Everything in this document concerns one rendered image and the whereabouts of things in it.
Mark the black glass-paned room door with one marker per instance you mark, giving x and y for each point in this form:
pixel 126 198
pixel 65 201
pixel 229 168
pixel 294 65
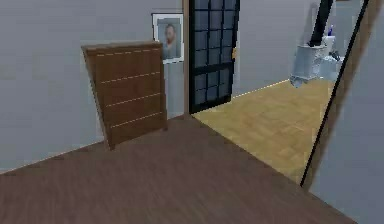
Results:
pixel 212 53

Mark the black slanted post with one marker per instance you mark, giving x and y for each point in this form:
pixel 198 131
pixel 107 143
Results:
pixel 320 21

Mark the white framed portrait picture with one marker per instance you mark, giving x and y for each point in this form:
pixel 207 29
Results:
pixel 171 36

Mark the brown chest of drawers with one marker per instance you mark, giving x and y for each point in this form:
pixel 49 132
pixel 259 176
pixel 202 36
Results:
pixel 131 93

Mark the white bed with pale cover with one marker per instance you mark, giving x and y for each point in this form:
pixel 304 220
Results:
pixel 308 65

